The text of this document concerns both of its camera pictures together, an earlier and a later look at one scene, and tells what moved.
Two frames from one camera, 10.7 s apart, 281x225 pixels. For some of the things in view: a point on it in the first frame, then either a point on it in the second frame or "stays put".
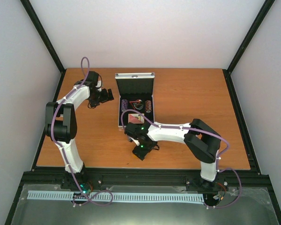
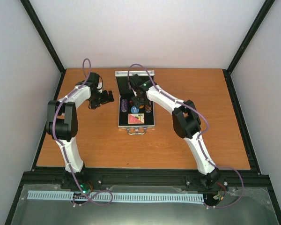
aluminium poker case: x=136 y=100 stays put
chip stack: x=124 y=105 stays put
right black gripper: x=141 y=153 → x=137 y=103
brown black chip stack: x=148 y=104 stays put
